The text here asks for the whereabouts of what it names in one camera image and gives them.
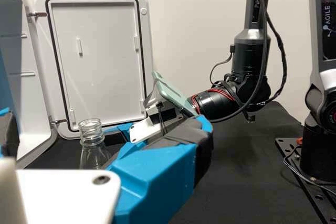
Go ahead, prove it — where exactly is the white box door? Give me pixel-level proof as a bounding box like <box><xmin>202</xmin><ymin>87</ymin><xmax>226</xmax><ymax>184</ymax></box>
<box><xmin>33</xmin><ymin>0</ymin><xmax>156</xmax><ymax>141</ymax></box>

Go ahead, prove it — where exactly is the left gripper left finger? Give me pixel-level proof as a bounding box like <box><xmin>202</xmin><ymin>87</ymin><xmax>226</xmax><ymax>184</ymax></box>
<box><xmin>0</xmin><ymin>50</ymin><xmax>20</xmax><ymax>158</ymax></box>

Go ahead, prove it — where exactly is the clear flask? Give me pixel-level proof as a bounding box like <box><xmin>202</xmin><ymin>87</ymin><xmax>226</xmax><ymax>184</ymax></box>
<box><xmin>78</xmin><ymin>118</ymin><xmax>112</xmax><ymax>170</ymax></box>

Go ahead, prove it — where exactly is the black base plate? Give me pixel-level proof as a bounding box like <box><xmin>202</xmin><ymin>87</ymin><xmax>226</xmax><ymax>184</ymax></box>
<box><xmin>275</xmin><ymin>136</ymin><xmax>336</xmax><ymax>224</ymax></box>

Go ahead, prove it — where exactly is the white box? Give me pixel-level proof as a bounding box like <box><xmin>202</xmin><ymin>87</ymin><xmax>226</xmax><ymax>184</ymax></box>
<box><xmin>0</xmin><ymin>0</ymin><xmax>55</xmax><ymax>169</ymax></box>

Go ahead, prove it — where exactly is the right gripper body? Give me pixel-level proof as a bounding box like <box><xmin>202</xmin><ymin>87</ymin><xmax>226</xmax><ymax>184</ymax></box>
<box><xmin>128</xmin><ymin>118</ymin><xmax>165</xmax><ymax>145</ymax></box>

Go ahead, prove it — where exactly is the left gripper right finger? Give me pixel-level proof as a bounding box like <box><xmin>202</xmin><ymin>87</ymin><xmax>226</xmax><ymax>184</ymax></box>
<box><xmin>109</xmin><ymin>115</ymin><xmax>214</xmax><ymax>224</ymax></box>

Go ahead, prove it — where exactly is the black cable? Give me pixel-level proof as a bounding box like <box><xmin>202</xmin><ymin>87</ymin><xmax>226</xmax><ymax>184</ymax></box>
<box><xmin>156</xmin><ymin>103</ymin><xmax>169</xmax><ymax>138</ymax></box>
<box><xmin>282</xmin><ymin>144</ymin><xmax>336</xmax><ymax>186</ymax></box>
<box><xmin>243</xmin><ymin>109</ymin><xmax>257</xmax><ymax>124</ymax></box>

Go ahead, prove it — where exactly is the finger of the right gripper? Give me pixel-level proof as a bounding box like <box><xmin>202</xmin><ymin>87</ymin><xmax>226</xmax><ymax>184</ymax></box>
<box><xmin>103</xmin><ymin>124</ymin><xmax>133</xmax><ymax>147</ymax></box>

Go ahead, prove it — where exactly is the right wrist camera phone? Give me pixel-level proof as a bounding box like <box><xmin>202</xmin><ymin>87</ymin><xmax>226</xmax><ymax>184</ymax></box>
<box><xmin>143</xmin><ymin>70</ymin><xmax>198</xmax><ymax>130</ymax></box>

